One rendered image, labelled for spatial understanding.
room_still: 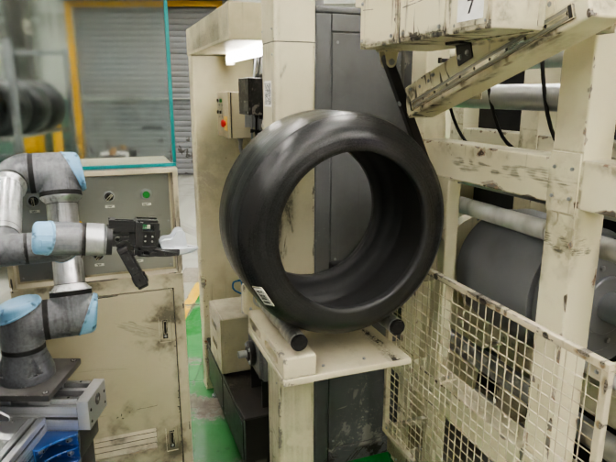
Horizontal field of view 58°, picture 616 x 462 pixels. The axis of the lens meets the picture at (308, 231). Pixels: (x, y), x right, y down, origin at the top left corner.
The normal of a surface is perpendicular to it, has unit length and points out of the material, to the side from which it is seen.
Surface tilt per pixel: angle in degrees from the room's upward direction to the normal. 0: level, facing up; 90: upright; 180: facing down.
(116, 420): 90
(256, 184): 70
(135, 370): 90
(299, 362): 90
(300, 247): 90
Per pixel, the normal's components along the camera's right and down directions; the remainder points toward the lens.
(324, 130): 0.04, -0.51
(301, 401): 0.35, 0.22
